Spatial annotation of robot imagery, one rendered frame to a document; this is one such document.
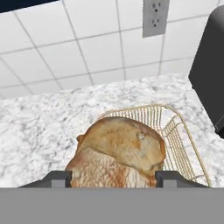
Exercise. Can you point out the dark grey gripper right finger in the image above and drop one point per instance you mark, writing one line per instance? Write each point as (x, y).
(168, 178)

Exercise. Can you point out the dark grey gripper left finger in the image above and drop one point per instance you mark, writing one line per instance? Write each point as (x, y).
(57, 178)

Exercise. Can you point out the brown bread loaf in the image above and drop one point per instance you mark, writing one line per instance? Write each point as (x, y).
(119, 151)

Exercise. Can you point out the black appliance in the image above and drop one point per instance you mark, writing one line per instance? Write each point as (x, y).
(210, 70)

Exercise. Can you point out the grey wall power outlet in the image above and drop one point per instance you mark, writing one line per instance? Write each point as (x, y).
(155, 17)

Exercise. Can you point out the dark blue wall cabinet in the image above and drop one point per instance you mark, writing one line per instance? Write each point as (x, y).
(17, 4)

